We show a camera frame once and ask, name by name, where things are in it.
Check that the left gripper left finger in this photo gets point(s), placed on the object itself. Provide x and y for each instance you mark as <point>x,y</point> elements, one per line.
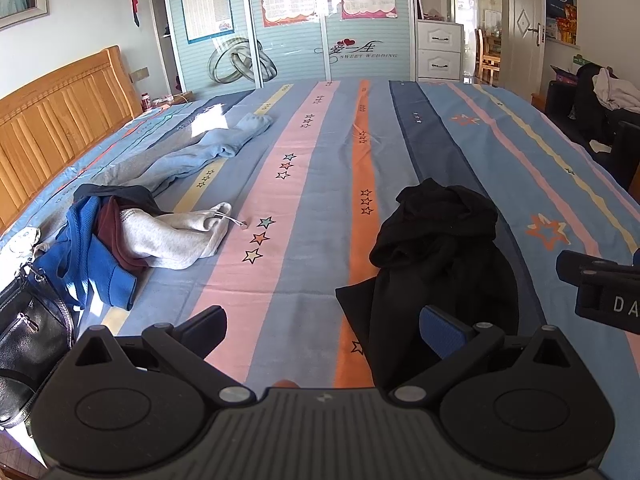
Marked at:
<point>181,351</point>

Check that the light blue sweatpants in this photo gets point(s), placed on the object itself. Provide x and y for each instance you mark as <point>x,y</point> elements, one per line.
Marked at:
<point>187,151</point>

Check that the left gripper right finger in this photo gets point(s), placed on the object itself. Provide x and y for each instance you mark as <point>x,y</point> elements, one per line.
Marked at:
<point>459,348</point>

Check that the white room door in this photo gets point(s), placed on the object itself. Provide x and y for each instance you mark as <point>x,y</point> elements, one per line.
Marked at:
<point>522,46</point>

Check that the black trousers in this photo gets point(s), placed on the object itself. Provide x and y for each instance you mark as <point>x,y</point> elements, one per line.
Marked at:
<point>438,250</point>

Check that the wooden headboard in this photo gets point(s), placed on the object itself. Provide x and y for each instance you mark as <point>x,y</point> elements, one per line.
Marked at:
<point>48,124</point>

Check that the blue garment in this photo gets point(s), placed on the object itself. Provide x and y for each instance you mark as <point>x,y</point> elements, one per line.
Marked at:
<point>79,265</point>

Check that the white drawer cabinet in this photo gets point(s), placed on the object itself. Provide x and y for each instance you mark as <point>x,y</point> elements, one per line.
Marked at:
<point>439,50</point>

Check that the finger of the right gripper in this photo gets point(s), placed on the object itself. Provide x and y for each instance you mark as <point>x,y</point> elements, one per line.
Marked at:
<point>572,267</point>

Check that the teal sliding wardrobe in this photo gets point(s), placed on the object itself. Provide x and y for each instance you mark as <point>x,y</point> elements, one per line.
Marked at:
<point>225,46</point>

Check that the dark navy garment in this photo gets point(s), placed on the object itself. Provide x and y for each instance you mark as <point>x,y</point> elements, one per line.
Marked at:
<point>135,195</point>

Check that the maroon garment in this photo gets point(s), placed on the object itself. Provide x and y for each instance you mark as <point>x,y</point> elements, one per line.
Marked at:
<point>109,232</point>

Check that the white clothes on chair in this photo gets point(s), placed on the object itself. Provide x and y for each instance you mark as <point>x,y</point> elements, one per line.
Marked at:
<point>615,93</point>

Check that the wooden chair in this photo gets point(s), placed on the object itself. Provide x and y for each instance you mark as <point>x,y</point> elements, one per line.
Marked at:
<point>488,63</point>

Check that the striped star bedsheet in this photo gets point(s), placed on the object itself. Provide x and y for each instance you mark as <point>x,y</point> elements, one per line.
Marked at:
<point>310,194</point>

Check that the grey sweatpants with drawstring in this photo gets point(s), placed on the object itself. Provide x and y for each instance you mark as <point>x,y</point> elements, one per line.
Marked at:
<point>176,241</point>

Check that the black leather handbag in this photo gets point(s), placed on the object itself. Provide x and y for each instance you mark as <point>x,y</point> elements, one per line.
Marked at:
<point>37,330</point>

